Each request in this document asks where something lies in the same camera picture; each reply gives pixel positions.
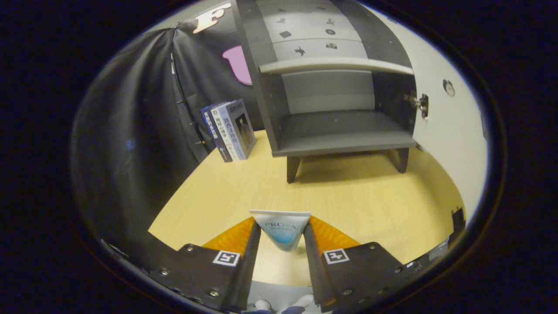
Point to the person's white shoe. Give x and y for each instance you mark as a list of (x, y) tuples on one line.
[(263, 305), (303, 301)]

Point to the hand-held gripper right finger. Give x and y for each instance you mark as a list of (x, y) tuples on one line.
[(316, 266)]

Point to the white cabinet door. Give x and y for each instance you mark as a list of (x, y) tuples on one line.
[(453, 131)]

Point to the grey cabinet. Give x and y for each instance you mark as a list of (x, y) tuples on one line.
[(340, 126)]

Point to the metal door hinge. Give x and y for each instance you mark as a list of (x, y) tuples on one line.
[(422, 104)]

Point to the dark blue book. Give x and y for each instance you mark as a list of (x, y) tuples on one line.
[(211, 131)]

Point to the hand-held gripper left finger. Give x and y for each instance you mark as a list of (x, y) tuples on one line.
[(248, 266)]

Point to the black backdrop cloth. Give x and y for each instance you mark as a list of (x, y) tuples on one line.
[(130, 131)]

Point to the white and blue tube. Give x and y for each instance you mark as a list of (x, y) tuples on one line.
[(281, 231)]

